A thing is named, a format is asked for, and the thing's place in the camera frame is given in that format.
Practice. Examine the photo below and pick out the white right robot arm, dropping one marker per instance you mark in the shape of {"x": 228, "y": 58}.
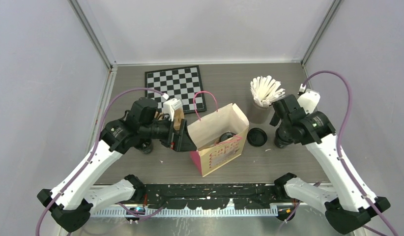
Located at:
{"x": 352, "y": 204}

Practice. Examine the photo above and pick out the brown cardboard cup carrier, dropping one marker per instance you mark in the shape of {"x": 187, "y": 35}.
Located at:
{"x": 176, "y": 118}

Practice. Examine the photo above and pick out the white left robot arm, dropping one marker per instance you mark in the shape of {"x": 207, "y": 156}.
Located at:
{"x": 73, "y": 201}

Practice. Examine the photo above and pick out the stack of black lids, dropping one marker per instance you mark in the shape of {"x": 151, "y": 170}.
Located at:
{"x": 257, "y": 137}

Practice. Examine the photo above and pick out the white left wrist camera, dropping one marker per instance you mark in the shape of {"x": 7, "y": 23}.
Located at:
{"x": 171, "y": 105}

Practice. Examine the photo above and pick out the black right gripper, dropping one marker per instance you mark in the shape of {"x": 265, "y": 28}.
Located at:
{"x": 275, "y": 120}

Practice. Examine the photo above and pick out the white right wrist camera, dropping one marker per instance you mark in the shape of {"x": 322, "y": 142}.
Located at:
{"x": 308, "y": 99}

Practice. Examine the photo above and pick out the pink paper bag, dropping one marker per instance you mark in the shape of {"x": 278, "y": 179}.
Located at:
{"x": 206, "y": 131}

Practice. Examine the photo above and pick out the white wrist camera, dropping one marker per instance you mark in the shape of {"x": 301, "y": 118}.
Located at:
{"x": 171, "y": 105}
{"x": 308, "y": 99}

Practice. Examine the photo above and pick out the cup of white paper straws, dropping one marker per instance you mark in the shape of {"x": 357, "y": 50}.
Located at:
{"x": 264, "y": 90}

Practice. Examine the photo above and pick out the black white chessboard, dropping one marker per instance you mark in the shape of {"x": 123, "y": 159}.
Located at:
{"x": 181, "y": 83}

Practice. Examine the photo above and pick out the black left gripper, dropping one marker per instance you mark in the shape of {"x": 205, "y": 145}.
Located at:
{"x": 180, "y": 141}

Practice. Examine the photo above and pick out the black coffee cup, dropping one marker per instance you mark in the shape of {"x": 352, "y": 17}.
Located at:
{"x": 145, "y": 147}
{"x": 283, "y": 138}
{"x": 225, "y": 137}

